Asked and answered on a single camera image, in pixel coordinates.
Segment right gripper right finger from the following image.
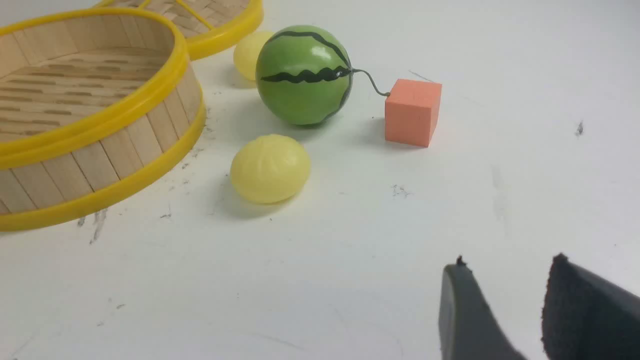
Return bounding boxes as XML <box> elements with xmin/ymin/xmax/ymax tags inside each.
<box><xmin>541</xmin><ymin>253</ymin><xmax>640</xmax><ymax>360</ymax></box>

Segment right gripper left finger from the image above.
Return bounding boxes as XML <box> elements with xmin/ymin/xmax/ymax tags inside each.
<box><xmin>438</xmin><ymin>256</ymin><xmax>525</xmax><ymax>360</ymax></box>

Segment yellow bun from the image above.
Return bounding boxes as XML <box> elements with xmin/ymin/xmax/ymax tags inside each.
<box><xmin>230</xmin><ymin>134</ymin><xmax>311</xmax><ymax>205</ymax></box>
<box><xmin>233</xmin><ymin>30</ymin><xmax>275</xmax><ymax>82</ymax></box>

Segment woven bamboo steamer lid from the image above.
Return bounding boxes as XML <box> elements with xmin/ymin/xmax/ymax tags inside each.
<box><xmin>94</xmin><ymin>0</ymin><xmax>265</xmax><ymax>60</ymax></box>

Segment bamboo steamer tray yellow rims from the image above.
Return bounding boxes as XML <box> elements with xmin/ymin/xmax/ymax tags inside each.
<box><xmin>0</xmin><ymin>7</ymin><xmax>206</xmax><ymax>231</ymax></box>

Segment orange foam cube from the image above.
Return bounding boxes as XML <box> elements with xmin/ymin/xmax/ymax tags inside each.
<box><xmin>384</xmin><ymin>79</ymin><xmax>442</xmax><ymax>148</ymax></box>

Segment green toy watermelon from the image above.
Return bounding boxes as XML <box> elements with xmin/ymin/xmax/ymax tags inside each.
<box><xmin>255</xmin><ymin>24</ymin><xmax>360</xmax><ymax>126</ymax></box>

